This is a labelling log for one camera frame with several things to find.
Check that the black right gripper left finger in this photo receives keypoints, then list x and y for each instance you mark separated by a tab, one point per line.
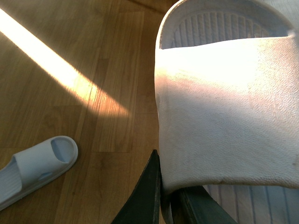
143	205

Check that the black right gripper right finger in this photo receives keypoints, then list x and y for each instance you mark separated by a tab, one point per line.
193	205

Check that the light blue slide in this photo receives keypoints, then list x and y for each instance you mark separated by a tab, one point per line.
35	167
227	95

